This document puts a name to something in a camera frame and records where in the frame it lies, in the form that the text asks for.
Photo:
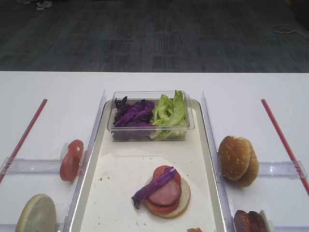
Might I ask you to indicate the sesame top bun front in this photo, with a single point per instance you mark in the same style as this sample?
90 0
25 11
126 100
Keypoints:
234 154

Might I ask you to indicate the sesame bun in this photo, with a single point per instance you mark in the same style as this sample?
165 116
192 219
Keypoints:
251 174
234 154

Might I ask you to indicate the green lettuce leaves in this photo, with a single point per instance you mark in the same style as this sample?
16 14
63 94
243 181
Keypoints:
170 112

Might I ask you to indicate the standing tomato slices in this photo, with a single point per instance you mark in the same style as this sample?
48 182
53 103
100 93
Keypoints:
70 164

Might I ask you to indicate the standing sausage patties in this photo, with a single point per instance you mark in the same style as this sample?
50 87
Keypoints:
249 222

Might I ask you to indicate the clear plastic vegetable container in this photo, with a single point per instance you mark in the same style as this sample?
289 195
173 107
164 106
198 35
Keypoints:
143 133

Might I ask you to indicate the purple cabbage leaves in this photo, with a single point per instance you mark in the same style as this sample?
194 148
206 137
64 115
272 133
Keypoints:
138 114

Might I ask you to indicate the purple cabbage strip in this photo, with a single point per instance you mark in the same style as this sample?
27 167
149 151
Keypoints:
168 174

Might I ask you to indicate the cream metal serving tray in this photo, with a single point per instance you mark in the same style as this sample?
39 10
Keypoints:
117 170

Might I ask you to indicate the ham slice on tray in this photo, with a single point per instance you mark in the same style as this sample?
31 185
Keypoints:
167 194

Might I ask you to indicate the bottom bun on tray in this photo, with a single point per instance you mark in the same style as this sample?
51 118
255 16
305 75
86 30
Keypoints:
174 210

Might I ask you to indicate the sesame top bun rear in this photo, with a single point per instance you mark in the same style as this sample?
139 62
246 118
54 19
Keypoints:
251 174

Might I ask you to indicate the right red strip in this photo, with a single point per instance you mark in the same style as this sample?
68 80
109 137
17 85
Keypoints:
286 146

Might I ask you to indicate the red strip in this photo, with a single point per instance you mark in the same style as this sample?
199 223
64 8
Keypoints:
286 146
21 141

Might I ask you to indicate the small food crumb piece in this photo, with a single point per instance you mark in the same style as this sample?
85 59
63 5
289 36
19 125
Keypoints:
194 230

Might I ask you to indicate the left red strip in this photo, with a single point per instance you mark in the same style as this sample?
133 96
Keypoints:
21 141

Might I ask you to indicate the right upper clear holder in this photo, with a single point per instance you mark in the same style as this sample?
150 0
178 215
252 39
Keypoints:
285 169

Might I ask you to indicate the clear holder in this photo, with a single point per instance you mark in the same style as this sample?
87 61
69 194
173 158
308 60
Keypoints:
285 169
34 166
271 228

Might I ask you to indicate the left upper clear holder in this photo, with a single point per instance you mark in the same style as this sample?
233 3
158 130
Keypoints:
34 166

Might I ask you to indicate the standing pale bun half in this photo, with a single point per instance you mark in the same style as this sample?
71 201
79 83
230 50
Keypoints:
38 215

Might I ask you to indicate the white sneakers in background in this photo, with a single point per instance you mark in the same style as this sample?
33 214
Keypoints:
40 4

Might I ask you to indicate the right lower clear holder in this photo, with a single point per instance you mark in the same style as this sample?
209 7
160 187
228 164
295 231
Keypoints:
271 228

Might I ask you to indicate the right long clear rail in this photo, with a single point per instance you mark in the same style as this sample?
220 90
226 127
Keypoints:
219 179

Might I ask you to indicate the long clear rail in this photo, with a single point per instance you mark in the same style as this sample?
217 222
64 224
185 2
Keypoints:
91 145
219 179

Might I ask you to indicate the left long clear rail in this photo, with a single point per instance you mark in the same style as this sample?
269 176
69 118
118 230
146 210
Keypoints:
91 145

